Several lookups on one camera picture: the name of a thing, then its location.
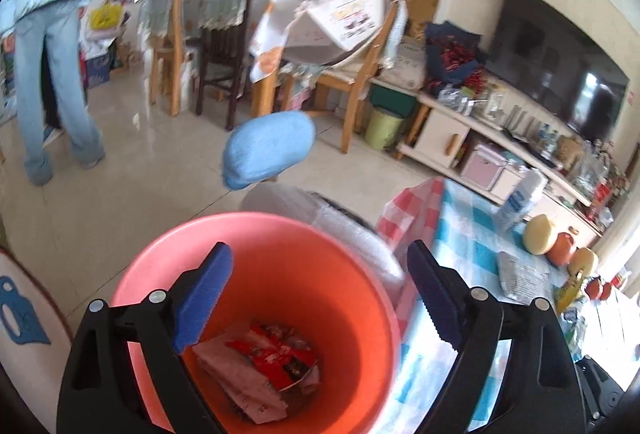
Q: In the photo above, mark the black television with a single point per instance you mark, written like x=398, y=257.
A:
x=550, y=63

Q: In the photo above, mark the white plastic bottle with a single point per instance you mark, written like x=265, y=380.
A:
x=520, y=201

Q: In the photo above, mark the dark green box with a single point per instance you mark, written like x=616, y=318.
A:
x=392, y=101

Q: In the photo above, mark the red apple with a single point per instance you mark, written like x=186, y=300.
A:
x=562, y=250

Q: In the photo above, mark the pink storage box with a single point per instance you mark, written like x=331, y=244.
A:
x=482, y=166

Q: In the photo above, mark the yellow bag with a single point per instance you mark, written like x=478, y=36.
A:
x=105, y=16

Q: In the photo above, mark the gold wrapper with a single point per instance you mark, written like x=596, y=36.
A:
x=570, y=296

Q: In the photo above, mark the red bag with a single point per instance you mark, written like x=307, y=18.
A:
x=602, y=196

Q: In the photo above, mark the red tea packet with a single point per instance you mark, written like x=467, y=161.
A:
x=270, y=354

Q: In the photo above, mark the orange plastic bucket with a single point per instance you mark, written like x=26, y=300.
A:
x=320, y=294

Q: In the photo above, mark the dark wooden chair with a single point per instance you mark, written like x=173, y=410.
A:
x=220, y=63

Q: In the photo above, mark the flower bouquet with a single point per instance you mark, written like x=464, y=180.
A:
x=452, y=58

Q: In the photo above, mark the yellow pear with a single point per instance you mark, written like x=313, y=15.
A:
x=584, y=261
x=540, y=235

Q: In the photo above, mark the light green trash can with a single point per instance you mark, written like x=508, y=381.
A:
x=382, y=128

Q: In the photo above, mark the red checkered tablecloth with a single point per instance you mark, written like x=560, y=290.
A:
x=410, y=214

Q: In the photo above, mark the white barcode packet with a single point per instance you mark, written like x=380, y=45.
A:
x=525, y=279

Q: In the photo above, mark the white TV cabinet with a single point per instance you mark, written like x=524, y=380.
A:
x=440, y=138

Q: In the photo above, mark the orange fruit print cloth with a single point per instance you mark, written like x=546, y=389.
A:
x=267, y=48

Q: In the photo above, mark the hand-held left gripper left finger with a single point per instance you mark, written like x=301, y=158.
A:
x=200, y=304

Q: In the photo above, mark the tangerine with green leaf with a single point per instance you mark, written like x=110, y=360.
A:
x=594, y=289

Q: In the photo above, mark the small orange tangerine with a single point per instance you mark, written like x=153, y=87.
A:
x=608, y=290

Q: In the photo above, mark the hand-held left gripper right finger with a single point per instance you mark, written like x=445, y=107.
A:
x=435, y=294

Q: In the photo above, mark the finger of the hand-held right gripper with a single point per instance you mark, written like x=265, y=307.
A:
x=605, y=394

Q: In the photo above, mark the white round cushion blue pattern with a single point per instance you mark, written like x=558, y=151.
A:
x=30, y=364

